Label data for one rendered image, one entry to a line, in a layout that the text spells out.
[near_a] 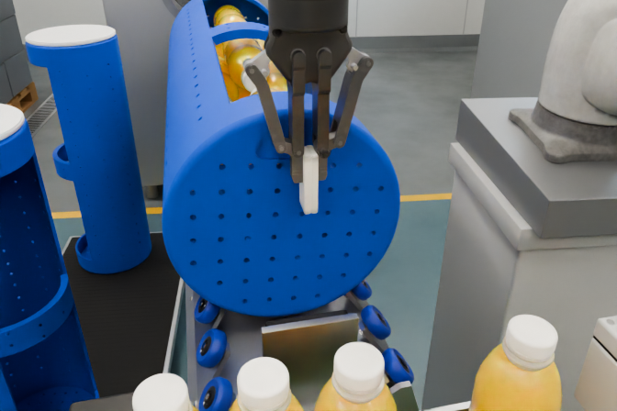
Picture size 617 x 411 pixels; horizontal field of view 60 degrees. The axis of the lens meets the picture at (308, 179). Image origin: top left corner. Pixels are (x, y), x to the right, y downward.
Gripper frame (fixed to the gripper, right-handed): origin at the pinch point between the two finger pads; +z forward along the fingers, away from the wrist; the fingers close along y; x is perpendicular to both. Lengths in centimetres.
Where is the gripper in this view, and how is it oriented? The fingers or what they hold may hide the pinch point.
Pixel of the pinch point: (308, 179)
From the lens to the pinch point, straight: 58.5
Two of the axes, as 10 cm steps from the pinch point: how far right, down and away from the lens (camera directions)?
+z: 0.0, 8.9, 4.6
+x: -2.1, -4.5, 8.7
